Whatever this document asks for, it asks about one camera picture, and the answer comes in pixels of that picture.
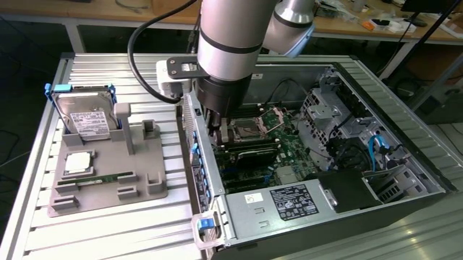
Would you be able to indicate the wooden desk white frame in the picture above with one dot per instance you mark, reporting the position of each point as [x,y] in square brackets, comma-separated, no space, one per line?
[90,13]
[362,32]

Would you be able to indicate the hard disk with blue bracket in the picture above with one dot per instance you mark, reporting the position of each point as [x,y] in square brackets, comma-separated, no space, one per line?
[84,113]

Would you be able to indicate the green RAM stick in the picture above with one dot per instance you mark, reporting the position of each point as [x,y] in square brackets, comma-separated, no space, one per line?
[102,180]

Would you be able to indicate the black tripod pole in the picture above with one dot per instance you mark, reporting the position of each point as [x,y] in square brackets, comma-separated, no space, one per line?
[427,35]

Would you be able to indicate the silver chipset heatsink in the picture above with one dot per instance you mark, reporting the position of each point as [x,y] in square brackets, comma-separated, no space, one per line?
[290,175]

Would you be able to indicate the CPU socket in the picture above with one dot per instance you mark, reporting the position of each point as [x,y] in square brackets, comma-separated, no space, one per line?
[250,130]

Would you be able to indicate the green motherboard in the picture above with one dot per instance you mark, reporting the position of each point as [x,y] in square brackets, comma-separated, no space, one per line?
[290,151]

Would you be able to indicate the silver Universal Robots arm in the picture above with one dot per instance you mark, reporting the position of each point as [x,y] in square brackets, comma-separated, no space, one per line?
[231,40]

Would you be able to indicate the black RAM stick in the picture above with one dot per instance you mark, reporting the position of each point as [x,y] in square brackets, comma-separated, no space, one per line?
[252,144]

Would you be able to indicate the silver disk bay cage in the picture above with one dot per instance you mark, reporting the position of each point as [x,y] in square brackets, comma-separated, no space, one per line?
[326,113]

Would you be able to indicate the grey parts rack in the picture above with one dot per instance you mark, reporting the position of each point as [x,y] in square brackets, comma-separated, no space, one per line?
[108,162]

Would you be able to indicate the metal socket cover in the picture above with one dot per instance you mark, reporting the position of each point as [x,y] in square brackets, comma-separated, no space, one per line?
[275,119]

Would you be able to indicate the orange small box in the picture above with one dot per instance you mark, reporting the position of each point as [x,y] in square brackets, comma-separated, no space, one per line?
[368,25]

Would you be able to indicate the blue case latch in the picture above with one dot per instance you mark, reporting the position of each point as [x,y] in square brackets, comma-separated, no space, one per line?
[204,224]

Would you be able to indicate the silver CPU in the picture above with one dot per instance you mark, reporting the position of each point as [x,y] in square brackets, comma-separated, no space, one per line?
[76,163]

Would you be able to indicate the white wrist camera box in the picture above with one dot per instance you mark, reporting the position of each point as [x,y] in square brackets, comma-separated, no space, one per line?
[170,81]

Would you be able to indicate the open black PC case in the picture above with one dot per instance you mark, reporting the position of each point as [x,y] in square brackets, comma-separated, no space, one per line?
[326,233]

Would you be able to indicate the silver power supply unit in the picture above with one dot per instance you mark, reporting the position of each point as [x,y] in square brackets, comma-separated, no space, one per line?
[250,216]

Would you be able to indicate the black monitor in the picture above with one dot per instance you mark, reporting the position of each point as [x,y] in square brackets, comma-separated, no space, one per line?
[434,5]

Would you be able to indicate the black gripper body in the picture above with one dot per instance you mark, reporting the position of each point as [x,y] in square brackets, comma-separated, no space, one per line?
[224,94]

